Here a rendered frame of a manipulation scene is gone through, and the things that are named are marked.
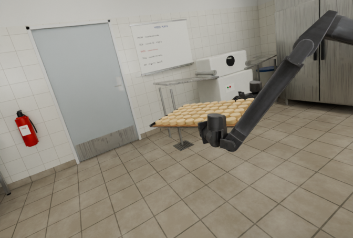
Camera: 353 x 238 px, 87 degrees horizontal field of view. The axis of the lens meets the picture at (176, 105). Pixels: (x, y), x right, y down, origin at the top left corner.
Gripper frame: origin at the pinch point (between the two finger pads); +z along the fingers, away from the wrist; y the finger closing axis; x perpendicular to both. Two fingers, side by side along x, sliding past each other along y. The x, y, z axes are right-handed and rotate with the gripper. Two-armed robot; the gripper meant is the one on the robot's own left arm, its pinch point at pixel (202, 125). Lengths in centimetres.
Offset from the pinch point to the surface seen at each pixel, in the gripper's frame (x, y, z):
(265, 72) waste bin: 233, 33, 303
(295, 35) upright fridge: 231, -31, 207
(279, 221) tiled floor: 48, 99, 24
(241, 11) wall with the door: 219, -110, 343
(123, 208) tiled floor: -77, 93, 84
